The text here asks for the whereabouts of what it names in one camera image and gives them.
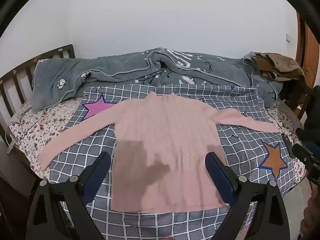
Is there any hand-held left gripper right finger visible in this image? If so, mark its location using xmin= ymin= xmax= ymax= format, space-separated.
xmin=205 ymin=152 xmax=292 ymax=240

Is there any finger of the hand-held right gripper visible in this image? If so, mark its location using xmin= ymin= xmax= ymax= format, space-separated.
xmin=306 ymin=142 xmax=320 ymax=153
xmin=292 ymin=142 xmax=320 ymax=173

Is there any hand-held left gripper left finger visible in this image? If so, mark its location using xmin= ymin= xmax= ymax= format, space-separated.
xmin=25 ymin=151 xmax=112 ymax=240

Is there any pink knit sweater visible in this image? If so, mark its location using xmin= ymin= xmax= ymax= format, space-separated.
xmin=39 ymin=91 xmax=279 ymax=213

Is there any person's right hand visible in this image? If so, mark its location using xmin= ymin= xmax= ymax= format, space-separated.
xmin=300 ymin=192 xmax=320 ymax=234

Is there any grey checked star blanket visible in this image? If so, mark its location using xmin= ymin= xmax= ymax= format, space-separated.
xmin=49 ymin=84 xmax=294 ymax=240

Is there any dark wooden chair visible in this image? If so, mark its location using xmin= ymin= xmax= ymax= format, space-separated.
xmin=279 ymin=76 xmax=320 ymax=120

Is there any floral bed sheet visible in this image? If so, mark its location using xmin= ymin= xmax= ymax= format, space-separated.
xmin=9 ymin=97 xmax=308 ymax=200

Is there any brown jacket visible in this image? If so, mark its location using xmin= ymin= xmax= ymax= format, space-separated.
xmin=251 ymin=52 xmax=305 ymax=82

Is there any wooden door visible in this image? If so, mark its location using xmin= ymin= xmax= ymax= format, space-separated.
xmin=296 ymin=11 xmax=320 ymax=88

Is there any dark wooden headboard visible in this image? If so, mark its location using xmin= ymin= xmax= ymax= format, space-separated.
xmin=0 ymin=44 xmax=76 ymax=130

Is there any white charging cable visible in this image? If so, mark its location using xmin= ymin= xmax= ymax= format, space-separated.
xmin=4 ymin=127 xmax=16 ymax=154

